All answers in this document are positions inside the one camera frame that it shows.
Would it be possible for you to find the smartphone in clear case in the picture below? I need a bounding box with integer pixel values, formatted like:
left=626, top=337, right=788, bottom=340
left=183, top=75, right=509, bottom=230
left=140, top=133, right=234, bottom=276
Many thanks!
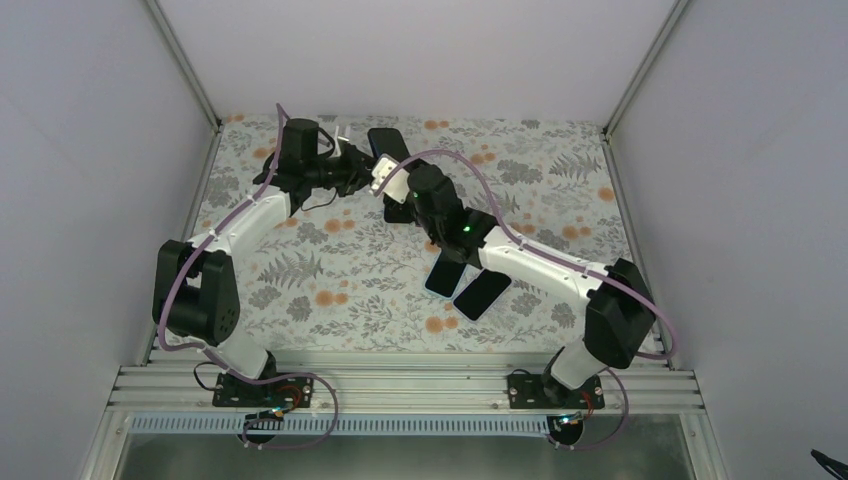
left=453, top=270, right=512, bottom=322

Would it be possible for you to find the right aluminium frame post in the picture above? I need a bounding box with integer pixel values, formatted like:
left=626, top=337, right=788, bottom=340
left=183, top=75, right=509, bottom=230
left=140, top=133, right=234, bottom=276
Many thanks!
left=603, top=0, right=691, bottom=136

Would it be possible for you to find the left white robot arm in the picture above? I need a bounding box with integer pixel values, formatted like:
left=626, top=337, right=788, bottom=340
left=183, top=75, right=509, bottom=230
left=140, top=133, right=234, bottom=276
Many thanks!
left=152, top=118, right=376, bottom=405

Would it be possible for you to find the slotted grey cable duct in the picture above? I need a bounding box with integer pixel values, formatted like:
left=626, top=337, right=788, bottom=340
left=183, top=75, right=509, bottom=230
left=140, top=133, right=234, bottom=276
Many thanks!
left=127, top=412, right=549, bottom=437

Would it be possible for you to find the floral patterned table mat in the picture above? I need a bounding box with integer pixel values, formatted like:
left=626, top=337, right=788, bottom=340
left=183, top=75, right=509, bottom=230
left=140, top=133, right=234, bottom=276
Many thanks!
left=236, top=115, right=630, bottom=353

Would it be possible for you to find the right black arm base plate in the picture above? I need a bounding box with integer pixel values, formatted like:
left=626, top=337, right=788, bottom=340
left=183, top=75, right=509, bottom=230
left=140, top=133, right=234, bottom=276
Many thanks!
left=506, top=369, right=605, bottom=410

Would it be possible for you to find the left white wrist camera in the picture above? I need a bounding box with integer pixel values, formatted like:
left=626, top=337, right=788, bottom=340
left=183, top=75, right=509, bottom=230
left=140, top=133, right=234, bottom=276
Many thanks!
left=331, top=125, right=351, bottom=158

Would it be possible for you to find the black smartphone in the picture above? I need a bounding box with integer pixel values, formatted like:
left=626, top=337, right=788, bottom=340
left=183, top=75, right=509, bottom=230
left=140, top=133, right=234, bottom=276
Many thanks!
left=367, top=128, right=410, bottom=162

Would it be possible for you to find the left aluminium frame post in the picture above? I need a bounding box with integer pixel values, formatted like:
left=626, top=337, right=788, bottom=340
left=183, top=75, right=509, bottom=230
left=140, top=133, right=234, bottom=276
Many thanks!
left=142, top=0, right=222, bottom=132

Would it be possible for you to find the black phone case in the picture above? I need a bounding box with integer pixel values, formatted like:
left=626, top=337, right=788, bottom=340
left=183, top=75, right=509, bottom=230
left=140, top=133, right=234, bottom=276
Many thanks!
left=383, top=197, right=416, bottom=224

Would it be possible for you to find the aluminium frame post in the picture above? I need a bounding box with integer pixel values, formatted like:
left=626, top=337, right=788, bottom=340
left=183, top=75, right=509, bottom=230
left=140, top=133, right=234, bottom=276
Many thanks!
left=603, top=0, right=691, bottom=136
left=142, top=0, right=222, bottom=132

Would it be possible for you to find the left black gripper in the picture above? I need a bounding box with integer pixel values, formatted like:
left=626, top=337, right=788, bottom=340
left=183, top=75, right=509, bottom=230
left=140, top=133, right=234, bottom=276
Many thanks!
left=306, top=143, right=378, bottom=197

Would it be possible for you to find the aluminium mounting rail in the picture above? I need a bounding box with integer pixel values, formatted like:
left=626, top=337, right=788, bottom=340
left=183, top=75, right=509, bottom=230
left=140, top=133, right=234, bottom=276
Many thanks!
left=107, top=351, right=705, bottom=415

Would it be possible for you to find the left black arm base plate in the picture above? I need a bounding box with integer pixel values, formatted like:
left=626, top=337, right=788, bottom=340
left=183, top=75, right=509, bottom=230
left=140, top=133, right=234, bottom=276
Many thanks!
left=212, top=374, right=314, bottom=410

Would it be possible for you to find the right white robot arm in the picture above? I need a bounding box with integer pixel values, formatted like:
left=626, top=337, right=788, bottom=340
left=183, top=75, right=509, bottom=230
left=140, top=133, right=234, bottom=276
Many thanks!
left=385, top=161, right=656, bottom=407

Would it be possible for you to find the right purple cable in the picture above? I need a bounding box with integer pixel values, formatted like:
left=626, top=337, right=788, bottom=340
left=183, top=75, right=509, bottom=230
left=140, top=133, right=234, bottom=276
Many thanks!
left=374, top=149, right=678, bottom=452

